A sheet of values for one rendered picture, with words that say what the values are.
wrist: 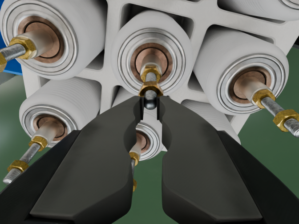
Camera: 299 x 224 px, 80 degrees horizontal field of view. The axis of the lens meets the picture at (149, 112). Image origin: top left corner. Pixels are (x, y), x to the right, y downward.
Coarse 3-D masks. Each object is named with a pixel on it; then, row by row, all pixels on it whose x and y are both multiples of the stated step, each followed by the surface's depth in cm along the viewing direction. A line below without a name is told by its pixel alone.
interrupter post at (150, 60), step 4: (148, 56) 19; (152, 56) 19; (156, 56) 19; (144, 60) 18; (148, 60) 18; (152, 60) 18; (156, 60) 18; (160, 60) 20; (144, 64) 17; (148, 64) 17; (152, 64) 17; (156, 64) 17; (160, 64) 18; (160, 68) 17; (140, 72) 18
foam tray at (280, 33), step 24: (120, 0) 23; (144, 0) 23; (168, 0) 23; (192, 0) 27; (216, 0) 23; (120, 24) 25; (192, 24) 26; (240, 24) 24; (264, 24) 24; (288, 24) 24; (288, 48) 26; (24, 72) 28; (96, 72) 28; (192, 72) 38; (168, 96) 34; (192, 96) 30; (240, 120) 32
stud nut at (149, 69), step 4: (144, 68) 17; (148, 68) 16; (152, 68) 16; (156, 68) 16; (144, 72) 17; (148, 72) 17; (156, 72) 16; (160, 72) 17; (144, 76) 17; (156, 76) 17; (160, 76) 17; (144, 80) 17
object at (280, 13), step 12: (228, 0) 25; (240, 0) 21; (252, 0) 18; (264, 0) 17; (276, 0) 17; (240, 12) 26; (252, 12) 21; (264, 12) 18; (276, 12) 17; (288, 12) 17
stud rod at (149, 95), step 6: (150, 72) 17; (150, 78) 15; (156, 78) 16; (150, 90) 13; (144, 96) 13; (150, 96) 12; (156, 96) 13; (144, 102) 12; (150, 102) 12; (156, 102) 12; (150, 108) 13
